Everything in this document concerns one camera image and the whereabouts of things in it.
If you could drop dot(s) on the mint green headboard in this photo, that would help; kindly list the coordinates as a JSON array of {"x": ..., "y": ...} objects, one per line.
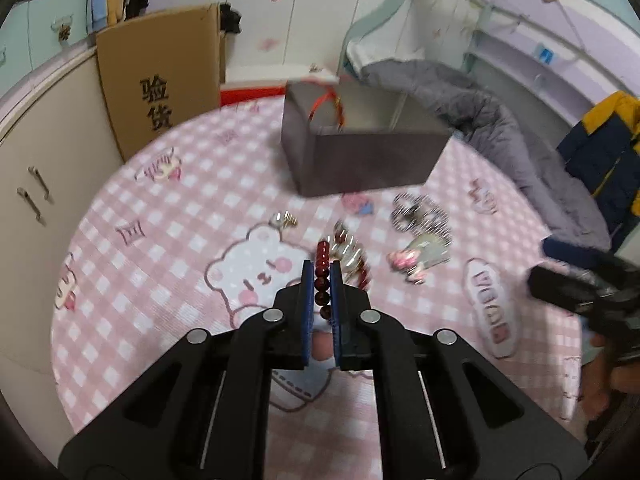
[{"x": 370, "y": 25}]

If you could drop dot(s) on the person's right hand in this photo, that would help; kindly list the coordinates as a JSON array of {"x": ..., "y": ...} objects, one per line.
[{"x": 602, "y": 382}]

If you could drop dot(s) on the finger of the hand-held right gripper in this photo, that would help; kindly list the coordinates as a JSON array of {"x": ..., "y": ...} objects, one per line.
[
  {"x": 570, "y": 254},
  {"x": 560, "y": 287}
]

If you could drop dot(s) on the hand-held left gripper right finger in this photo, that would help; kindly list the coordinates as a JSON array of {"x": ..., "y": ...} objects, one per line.
[{"x": 336, "y": 310}]

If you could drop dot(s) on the black cloth item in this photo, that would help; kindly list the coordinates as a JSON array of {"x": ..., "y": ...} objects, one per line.
[{"x": 231, "y": 17}]

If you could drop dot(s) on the brown cardboard box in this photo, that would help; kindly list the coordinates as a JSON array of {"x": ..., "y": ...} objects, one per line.
[{"x": 150, "y": 80}]

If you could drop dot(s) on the beige wardrobe cabinet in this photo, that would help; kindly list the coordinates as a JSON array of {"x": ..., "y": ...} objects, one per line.
[{"x": 40, "y": 200}]

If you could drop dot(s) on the pink trinket in clear bag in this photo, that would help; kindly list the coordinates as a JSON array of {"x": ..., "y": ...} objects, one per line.
[{"x": 420, "y": 256}]

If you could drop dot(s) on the grey quilt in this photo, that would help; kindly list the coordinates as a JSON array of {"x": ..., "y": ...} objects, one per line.
[{"x": 480, "y": 125}]

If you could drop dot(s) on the grey storage box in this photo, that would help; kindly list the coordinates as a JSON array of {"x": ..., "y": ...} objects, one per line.
[{"x": 350, "y": 150}]

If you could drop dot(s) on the navy and yellow jacket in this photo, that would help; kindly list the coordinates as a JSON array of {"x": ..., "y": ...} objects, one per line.
[{"x": 607, "y": 145}]

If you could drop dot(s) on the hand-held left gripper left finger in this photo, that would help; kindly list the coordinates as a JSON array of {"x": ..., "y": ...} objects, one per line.
[{"x": 307, "y": 310}]

